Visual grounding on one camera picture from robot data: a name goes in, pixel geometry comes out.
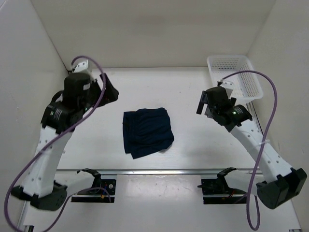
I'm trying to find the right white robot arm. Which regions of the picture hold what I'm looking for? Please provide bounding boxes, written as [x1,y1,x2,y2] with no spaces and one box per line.
[197,82,307,209]

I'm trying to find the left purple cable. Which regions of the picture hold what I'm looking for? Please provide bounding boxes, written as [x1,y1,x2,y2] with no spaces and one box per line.
[4,56,112,232]

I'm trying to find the aluminium rail front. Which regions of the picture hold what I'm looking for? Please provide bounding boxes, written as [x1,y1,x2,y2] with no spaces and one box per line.
[56,168,253,175]

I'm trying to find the white plastic mesh basket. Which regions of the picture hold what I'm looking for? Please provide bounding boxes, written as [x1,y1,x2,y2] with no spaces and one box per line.
[207,55,264,104]

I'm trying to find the white front cover board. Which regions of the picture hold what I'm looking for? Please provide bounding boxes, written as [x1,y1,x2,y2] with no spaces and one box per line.
[24,174,301,229]

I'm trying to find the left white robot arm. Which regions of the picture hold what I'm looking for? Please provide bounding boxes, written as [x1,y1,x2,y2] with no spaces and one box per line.
[9,57,119,211]

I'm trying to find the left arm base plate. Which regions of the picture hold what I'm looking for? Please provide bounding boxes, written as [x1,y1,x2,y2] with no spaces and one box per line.
[70,175,117,203]

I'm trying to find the navy blue shorts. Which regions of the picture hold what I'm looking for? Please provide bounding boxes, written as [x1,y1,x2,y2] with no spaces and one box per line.
[122,108,174,159]

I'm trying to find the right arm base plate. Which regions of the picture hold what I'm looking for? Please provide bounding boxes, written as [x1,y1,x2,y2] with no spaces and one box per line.
[198,178,246,205]

